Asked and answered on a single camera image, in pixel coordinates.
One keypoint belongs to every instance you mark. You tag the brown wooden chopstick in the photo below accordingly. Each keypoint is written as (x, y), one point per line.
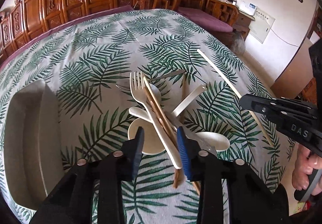
(158, 110)

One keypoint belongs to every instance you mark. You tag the light wooden chopstick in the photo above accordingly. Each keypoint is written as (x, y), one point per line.
(267, 137)

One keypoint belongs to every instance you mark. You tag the grey utensil tray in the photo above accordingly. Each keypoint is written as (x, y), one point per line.
(32, 145)

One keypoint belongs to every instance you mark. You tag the palm leaf tablecloth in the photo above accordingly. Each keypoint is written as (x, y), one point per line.
(84, 63)

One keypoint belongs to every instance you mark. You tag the small cream spoon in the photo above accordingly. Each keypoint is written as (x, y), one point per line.
(139, 113)

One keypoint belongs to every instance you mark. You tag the purple armchair cushion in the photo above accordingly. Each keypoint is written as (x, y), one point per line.
(204, 20)

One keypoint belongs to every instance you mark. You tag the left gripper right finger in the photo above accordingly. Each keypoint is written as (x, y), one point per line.
(227, 188)

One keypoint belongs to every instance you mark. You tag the white ceramic soup spoon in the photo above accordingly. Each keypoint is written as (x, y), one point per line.
(218, 141)

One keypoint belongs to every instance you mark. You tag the person's right hand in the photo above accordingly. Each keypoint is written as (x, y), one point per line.
(304, 165)

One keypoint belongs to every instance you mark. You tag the white wall electrical panel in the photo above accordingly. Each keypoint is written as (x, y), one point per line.
(261, 26)

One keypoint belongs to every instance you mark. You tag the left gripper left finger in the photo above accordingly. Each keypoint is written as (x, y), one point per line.
(71, 199)

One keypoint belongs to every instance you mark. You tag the wooden side table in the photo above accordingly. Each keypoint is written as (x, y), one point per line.
(242, 24)

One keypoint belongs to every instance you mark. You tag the cream plastic fork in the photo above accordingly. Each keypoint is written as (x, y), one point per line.
(139, 95)

